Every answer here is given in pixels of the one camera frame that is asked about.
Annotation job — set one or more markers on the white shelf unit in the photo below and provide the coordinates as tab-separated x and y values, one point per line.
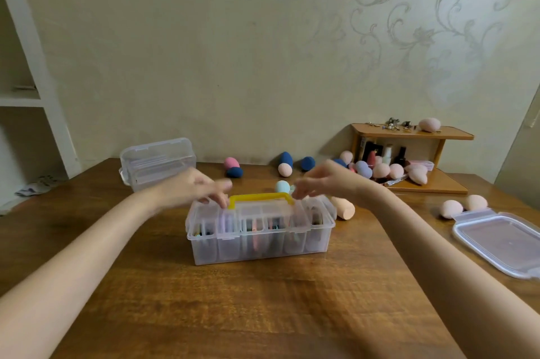
29	33

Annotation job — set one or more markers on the white cosmetic bottle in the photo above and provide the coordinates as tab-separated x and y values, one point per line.
387	155

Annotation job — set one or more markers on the large clear plastic container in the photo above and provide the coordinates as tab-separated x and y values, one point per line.
502	240

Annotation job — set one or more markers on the pile of metal hair clips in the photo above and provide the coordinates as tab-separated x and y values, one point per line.
392	123

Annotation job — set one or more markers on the clear divided organizer box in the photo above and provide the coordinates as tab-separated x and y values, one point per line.
228	251

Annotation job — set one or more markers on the small wooden rack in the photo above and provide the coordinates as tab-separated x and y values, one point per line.
455	133

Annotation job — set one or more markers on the puffs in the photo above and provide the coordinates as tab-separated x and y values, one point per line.
253	228

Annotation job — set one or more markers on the person's left hand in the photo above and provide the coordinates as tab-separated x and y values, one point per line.
190	190

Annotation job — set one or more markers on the pink cosmetic bottle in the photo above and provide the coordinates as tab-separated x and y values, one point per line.
372	159

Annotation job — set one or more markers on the pale green door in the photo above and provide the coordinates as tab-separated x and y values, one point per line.
521	152

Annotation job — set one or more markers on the person's right forearm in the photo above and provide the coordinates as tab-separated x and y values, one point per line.
455	278

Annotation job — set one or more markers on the pile of makeup sponges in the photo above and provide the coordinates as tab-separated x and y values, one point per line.
342	207

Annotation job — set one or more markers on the person's left forearm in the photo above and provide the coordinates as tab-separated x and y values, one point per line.
76	266

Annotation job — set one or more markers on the small clear plastic box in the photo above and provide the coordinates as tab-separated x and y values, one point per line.
156	160

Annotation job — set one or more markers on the person's right hand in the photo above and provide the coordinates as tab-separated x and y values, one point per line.
337	181

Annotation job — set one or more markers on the crumpled printed paper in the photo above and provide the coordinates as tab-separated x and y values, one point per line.
38	186

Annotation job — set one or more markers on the slim silver cosmetic stick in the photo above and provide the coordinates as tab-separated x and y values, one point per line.
396	180

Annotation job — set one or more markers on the beige sponge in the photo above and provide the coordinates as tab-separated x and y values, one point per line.
429	125

